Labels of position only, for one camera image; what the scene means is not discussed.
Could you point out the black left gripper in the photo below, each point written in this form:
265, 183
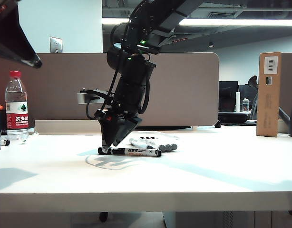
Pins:
3, 6

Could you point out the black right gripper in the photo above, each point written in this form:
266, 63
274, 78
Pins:
122, 116

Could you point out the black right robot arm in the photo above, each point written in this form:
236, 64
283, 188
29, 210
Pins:
134, 71

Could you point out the clear plastic marker packaging box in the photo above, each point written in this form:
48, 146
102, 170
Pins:
167, 136

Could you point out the tall brown cardboard box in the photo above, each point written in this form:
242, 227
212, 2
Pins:
268, 99

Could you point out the long beige desk ledge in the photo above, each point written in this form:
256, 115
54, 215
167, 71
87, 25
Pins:
65, 127

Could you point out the water bottle with red label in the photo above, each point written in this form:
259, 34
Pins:
17, 114

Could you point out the wide brown desk divider panel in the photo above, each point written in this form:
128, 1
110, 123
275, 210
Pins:
184, 90

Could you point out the black caster wheel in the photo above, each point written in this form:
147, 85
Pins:
103, 217

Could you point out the black divider clamp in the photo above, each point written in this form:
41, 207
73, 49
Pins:
217, 124

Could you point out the red led ceiling sign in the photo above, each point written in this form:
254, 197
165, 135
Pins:
181, 39

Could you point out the black round cushion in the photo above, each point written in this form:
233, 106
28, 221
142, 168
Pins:
231, 117

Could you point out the large black computer monitor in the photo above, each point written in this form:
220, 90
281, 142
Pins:
228, 95

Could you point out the white cylinder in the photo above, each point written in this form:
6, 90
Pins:
237, 102

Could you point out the black ceiling spot lamp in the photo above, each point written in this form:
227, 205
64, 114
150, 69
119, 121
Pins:
211, 44

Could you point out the small glass jar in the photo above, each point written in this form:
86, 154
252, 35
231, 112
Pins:
246, 105

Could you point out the small black computer monitor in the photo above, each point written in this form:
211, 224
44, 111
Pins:
246, 92

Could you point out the black office chair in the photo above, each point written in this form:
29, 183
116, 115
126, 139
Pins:
253, 83

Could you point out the long ceiling light strip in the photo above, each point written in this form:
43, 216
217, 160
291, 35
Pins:
231, 22

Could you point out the short beige desk ledge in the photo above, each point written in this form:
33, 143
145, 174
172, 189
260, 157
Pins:
282, 127

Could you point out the narrow brown desk divider panel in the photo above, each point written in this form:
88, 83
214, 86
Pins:
289, 71

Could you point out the metal wall switch plate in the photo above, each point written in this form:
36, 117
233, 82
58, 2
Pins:
56, 45

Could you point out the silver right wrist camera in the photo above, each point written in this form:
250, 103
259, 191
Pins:
83, 98

